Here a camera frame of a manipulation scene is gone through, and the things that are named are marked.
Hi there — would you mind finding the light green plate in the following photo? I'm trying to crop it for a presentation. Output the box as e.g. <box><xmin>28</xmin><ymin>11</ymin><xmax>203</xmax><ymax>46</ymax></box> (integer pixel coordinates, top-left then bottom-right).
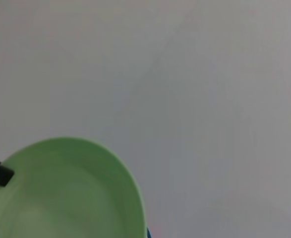
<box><xmin>0</xmin><ymin>136</ymin><xmax>149</xmax><ymax>238</ymax></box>

